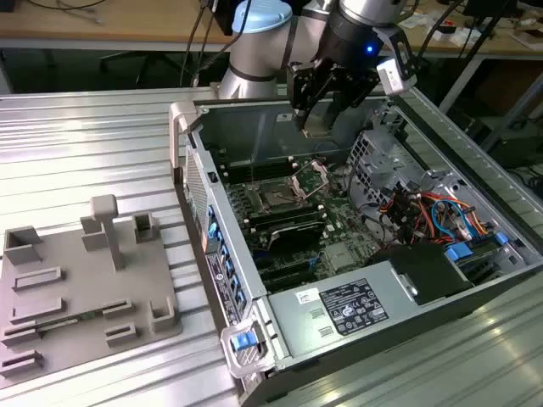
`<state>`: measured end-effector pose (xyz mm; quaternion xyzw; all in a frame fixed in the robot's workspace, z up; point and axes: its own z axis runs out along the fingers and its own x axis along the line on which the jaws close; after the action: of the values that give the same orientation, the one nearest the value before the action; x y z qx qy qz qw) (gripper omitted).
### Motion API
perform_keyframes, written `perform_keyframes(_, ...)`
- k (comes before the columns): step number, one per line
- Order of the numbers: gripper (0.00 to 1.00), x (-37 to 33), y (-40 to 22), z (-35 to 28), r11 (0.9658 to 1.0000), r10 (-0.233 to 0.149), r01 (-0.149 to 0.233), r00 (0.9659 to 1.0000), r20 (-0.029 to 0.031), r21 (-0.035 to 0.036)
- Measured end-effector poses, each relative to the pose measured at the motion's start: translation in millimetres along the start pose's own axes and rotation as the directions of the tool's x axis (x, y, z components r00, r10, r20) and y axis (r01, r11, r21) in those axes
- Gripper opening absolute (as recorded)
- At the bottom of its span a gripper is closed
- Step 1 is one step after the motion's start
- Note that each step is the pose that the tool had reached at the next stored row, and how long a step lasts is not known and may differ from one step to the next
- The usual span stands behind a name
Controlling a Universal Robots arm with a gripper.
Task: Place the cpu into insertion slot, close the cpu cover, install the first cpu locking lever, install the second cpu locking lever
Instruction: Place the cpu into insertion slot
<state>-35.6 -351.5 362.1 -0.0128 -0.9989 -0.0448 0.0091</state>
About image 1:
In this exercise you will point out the black plastic shroud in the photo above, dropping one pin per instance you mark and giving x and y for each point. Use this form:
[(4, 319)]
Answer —
[(424, 271)]

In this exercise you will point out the grey parts rack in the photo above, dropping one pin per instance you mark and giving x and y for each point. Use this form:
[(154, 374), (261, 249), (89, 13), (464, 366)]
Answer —
[(85, 280)]

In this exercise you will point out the silver perforated drive cage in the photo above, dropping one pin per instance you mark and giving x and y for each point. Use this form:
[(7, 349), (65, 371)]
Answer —
[(382, 169)]

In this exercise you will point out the thin metal locking lever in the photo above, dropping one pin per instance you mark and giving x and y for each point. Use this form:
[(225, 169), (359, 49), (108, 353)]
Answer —
[(253, 178)]

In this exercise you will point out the large blue carrier tab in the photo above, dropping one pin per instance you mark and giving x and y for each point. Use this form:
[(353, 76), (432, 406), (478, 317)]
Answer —
[(460, 253)]

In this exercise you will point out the open grey PC case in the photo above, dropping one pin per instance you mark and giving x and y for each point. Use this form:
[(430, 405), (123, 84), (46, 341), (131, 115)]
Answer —
[(237, 254)]

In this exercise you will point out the CPU silver top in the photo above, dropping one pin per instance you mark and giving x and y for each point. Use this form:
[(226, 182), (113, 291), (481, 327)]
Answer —
[(320, 125)]

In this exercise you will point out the silver power supply unit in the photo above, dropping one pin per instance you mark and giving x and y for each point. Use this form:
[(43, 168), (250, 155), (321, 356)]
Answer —
[(292, 326)]

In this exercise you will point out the silver chipset heat sink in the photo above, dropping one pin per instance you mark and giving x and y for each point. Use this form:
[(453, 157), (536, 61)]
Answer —
[(341, 258)]

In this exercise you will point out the green RAM stick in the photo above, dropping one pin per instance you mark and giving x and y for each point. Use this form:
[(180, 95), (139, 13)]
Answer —
[(68, 321)]

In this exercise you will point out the blue case latch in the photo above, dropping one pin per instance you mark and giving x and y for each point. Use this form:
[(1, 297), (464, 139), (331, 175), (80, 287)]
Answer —
[(244, 342)]

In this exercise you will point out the small white box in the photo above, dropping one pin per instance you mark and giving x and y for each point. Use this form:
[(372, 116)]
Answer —
[(462, 38)]

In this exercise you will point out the small blue carrier tab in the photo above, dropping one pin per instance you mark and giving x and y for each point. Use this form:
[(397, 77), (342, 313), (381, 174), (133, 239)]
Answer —
[(500, 238)]

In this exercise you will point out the white box black insert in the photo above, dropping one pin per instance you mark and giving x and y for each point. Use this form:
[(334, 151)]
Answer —
[(445, 29)]

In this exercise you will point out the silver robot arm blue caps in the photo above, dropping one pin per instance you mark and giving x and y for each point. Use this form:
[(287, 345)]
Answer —
[(263, 55)]

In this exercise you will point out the flat white brown tray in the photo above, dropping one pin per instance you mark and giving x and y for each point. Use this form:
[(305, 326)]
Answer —
[(528, 38)]

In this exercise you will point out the black graphics card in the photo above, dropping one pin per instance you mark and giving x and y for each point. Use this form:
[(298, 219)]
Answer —
[(297, 237)]

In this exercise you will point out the green motherboard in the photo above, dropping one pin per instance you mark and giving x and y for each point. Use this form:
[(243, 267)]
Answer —
[(339, 220)]

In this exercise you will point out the wooden desk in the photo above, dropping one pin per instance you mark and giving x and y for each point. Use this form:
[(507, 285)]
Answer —
[(127, 21)]

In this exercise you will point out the black equipment box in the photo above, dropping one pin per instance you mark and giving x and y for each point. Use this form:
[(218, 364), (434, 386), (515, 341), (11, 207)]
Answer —
[(517, 146)]

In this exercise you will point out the black monitor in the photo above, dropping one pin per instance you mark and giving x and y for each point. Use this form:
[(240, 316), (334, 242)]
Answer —
[(224, 17)]

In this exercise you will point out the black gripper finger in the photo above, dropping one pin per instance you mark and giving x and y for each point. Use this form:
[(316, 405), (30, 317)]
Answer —
[(303, 85), (354, 87)]

